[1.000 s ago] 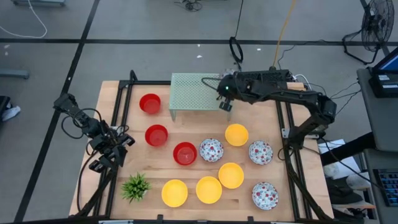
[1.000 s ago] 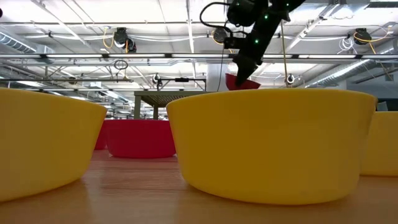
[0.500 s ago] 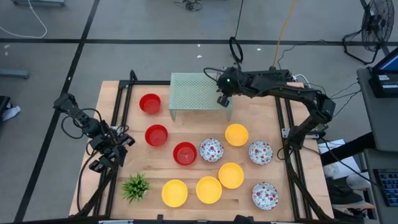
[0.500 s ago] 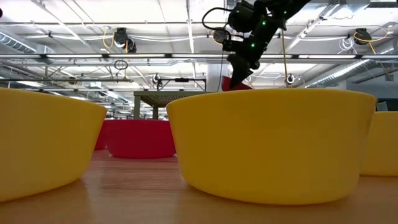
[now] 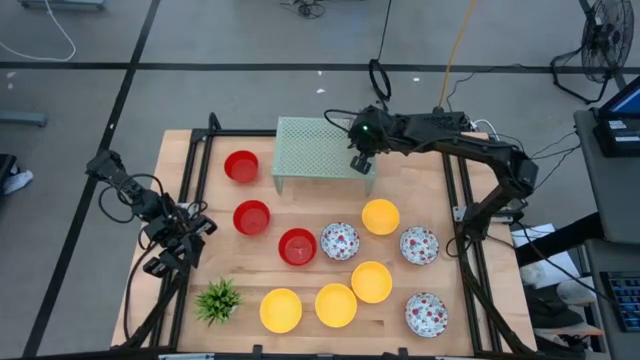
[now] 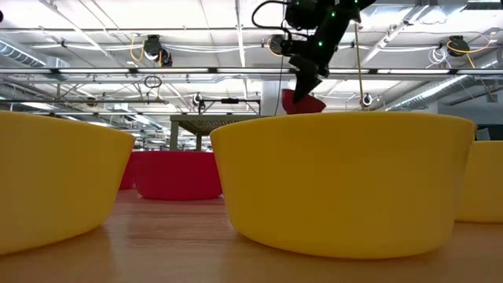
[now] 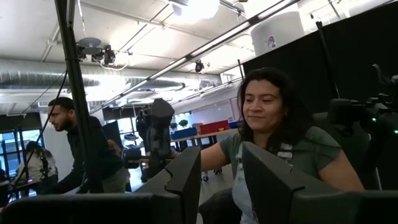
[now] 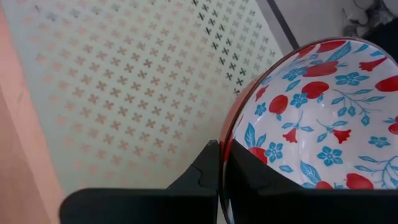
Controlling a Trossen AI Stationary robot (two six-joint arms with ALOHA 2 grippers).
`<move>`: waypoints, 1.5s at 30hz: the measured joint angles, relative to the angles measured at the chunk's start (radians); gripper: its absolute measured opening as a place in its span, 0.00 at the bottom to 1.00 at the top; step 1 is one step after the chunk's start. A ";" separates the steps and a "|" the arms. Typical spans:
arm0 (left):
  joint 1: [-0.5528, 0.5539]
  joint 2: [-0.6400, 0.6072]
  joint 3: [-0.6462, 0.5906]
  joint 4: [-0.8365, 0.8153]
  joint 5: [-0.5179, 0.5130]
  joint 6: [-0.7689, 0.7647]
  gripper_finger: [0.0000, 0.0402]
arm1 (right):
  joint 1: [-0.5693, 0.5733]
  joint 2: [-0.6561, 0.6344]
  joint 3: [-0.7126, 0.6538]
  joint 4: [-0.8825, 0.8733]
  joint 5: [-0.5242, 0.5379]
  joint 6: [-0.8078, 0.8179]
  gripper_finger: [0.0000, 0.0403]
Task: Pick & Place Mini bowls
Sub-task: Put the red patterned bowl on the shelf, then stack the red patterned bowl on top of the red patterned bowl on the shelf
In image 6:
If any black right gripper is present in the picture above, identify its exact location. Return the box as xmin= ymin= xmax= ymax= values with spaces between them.
xmin=289 ymin=27 xmax=343 ymax=104

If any red plastic mini bowl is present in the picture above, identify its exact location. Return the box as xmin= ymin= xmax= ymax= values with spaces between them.
xmin=119 ymin=152 xmax=137 ymax=192
xmin=131 ymin=151 xmax=224 ymax=201
xmin=280 ymin=88 xmax=327 ymax=116

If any yellow plastic mini bowl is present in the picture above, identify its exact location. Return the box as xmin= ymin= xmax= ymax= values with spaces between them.
xmin=455 ymin=140 xmax=503 ymax=224
xmin=209 ymin=112 xmax=479 ymax=260
xmin=0 ymin=110 xmax=137 ymax=256

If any white building pillar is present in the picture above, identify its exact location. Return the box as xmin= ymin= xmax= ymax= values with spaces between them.
xmin=261 ymin=80 xmax=292 ymax=117

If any distant black metal rack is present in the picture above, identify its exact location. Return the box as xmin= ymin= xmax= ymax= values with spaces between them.
xmin=198 ymin=97 xmax=263 ymax=116

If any green perforated metal shelf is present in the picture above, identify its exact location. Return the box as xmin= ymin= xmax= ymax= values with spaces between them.
xmin=169 ymin=113 xmax=268 ymax=153

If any long ceiling light strip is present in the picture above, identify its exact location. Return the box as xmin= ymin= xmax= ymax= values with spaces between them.
xmin=0 ymin=67 xmax=503 ymax=75

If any black ceiling cable reel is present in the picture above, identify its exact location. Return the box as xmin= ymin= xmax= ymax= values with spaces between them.
xmin=446 ymin=35 xmax=471 ymax=58
xmin=141 ymin=34 xmax=174 ymax=68
xmin=268 ymin=34 xmax=292 ymax=57

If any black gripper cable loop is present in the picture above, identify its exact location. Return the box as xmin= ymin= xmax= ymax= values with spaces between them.
xmin=251 ymin=0 xmax=294 ymax=32

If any silver ventilation duct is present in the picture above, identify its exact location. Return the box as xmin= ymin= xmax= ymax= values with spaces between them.
xmin=383 ymin=58 xmax=503 ymax=112

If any grey ventilation duct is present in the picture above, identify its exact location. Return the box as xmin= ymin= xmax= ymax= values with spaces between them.
xmin=0 ymin=39 xmax=48 ymax=68

